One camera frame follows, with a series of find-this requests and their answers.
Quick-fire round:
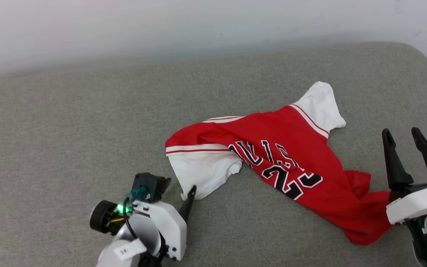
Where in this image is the teal cable connector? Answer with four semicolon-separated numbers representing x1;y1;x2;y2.
125;187;149;202

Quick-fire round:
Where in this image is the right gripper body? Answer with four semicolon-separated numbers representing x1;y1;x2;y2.
386;180;427;225

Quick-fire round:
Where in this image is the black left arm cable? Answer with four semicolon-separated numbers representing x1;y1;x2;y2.
123;198;140;240

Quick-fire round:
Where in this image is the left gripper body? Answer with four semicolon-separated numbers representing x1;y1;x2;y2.
89;200;187;261

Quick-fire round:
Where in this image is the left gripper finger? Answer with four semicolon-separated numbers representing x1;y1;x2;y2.
178;185;197;224

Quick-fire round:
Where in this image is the red white basketball jersey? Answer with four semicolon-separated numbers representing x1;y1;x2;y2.
165;81;394;246

